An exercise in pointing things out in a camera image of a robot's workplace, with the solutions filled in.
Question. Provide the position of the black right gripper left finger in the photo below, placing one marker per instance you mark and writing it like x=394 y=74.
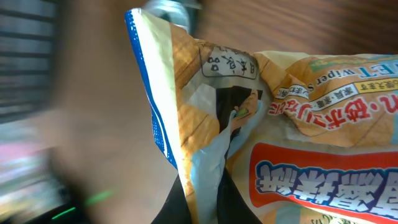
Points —
x=175 y=209

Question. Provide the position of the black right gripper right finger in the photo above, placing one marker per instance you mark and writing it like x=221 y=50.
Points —
x=231 y=207

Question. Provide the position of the yellow red snack bag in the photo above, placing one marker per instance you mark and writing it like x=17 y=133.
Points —
x=305 y=138

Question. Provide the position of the grey plastic mesh basket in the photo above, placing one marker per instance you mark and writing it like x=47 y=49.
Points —
x=28 y=46

